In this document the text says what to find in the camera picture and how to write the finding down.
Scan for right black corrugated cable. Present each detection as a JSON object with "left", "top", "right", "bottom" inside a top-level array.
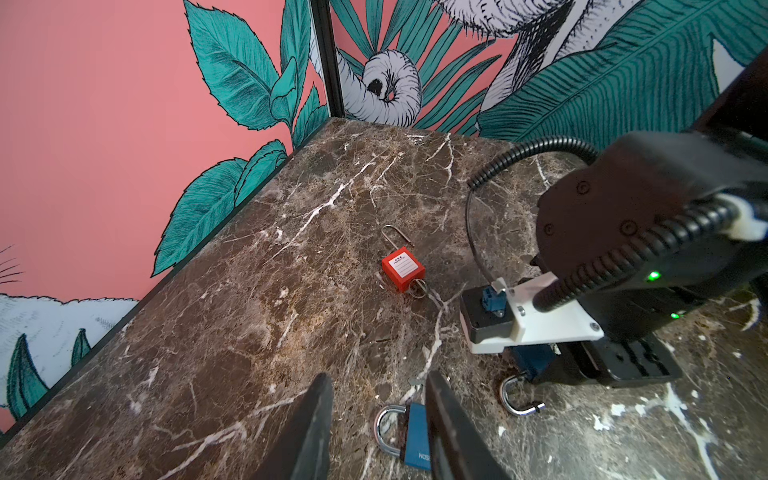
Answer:
[{"left": 464, "top": 136, "right": 742, "bottom": 314}]

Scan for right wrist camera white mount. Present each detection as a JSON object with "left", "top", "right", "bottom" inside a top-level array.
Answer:
[{"left": 459, "top": 273, "right": 604, "bottom": 354}]

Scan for blue padlock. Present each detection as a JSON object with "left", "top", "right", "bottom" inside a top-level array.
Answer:
[
  {"left": 498, "top": 345, "right": 556, "bottom": 417},
  {"left": 373, "top": 403, "right": 431, "bottom": 471}
]

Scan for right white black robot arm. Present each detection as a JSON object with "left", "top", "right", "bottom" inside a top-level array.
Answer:
[{"left": 530, "top": 55, "right": 767, "bottom": 387}]

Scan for red padlock far right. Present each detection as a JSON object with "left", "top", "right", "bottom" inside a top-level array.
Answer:
[{"left": 381, "top": 224, "right": 428, "bottom": 299}]

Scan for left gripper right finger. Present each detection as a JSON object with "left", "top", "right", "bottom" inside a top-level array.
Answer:
[{"left": 425, "top": 371, "right": 510, "bottom": 480}]

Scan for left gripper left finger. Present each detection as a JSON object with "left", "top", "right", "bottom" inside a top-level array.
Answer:
[{"left": 251, "top": 373, "right": 334, "bottom": 480}]

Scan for right black frame post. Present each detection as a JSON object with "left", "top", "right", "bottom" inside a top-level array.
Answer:
[{"left": 310, "top": 0, "right": 345, "bottom": 118}]

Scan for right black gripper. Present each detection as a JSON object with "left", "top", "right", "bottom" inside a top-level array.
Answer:
[{"left": 534, "top": 131, "right": 767, "bottom": 387}]

